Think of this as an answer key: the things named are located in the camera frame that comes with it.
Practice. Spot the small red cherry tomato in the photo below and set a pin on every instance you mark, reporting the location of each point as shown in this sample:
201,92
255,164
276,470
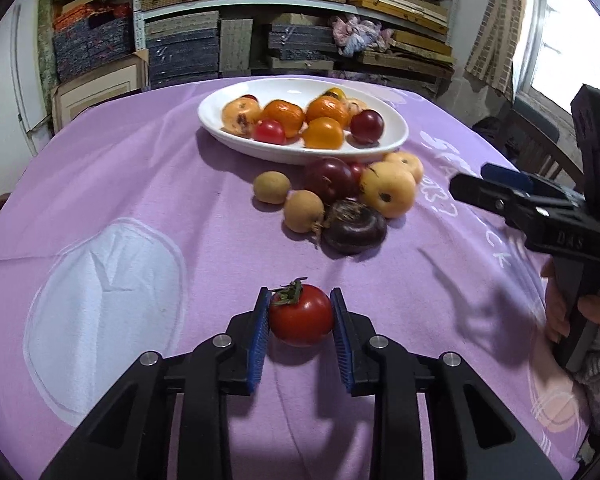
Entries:
269,131

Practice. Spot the beige framed picture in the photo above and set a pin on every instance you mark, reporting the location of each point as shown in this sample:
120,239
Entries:
95,90

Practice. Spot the green marbled board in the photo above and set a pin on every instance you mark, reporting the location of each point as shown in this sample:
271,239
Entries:
46,50

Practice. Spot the dark purple water chestnut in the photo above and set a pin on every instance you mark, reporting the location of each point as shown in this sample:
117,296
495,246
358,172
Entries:
354,230

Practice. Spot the small dark cherry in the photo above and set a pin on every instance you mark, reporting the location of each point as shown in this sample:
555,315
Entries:
250,97

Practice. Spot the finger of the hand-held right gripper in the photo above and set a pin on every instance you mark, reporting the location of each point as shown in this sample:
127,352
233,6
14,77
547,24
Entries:
505,176
480,195

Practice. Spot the large dark red fruit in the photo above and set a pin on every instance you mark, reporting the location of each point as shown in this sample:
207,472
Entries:
329,179

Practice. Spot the white door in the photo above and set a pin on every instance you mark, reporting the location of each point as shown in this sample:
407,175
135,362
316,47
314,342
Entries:
25,85

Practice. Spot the tiny red cherry tomato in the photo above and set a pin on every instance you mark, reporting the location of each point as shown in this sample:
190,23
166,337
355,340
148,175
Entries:
358,170

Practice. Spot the white oval plate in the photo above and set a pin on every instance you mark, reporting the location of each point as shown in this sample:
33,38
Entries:
290,87

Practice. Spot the orange tangerine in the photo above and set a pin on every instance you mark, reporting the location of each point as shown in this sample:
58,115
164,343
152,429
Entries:
282,116
327,109

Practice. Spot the pile of blue floral boxes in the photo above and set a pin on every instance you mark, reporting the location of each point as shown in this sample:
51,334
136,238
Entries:
92,42

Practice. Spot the dark cloth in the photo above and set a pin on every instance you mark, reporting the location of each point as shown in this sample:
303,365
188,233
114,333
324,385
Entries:
492,132

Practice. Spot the purple printed tablecloth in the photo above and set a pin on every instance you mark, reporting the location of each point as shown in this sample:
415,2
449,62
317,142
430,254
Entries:
130,185

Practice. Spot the dark wooden chair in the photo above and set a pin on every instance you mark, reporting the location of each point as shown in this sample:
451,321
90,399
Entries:
545,145

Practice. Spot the dark red plum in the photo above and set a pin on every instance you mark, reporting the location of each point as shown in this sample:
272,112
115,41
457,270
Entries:
366,126

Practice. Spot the spotted yellow loquat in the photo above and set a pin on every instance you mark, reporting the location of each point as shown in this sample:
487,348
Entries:
240,116

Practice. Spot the brown longan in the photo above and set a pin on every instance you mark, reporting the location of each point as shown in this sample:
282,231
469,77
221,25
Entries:
271,187
304,211

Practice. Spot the small yellow tomato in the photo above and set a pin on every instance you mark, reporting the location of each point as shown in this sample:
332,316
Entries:
334,93

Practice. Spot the small pale loquat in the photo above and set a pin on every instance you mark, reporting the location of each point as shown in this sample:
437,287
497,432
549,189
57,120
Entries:
356,106

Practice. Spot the pink crumpled cloth bundle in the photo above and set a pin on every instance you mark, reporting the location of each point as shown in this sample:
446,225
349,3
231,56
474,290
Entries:
357,35

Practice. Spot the red tomato with green stem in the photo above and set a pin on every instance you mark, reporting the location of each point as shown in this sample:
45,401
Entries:
300,321

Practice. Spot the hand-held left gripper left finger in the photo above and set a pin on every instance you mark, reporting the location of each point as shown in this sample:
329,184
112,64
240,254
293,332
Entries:
257,342

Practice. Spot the checked curtain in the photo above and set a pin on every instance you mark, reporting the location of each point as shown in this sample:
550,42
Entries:
500,25

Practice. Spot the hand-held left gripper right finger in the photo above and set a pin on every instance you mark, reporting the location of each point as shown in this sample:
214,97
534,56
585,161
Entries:
344,342

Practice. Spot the person's right hand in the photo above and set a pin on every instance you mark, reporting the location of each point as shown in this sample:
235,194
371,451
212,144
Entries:
555,312

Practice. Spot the bright window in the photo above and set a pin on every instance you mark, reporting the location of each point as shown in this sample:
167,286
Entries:
565,35

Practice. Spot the white metal shelf rack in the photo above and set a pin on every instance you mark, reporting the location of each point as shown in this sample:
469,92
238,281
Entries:
139,25

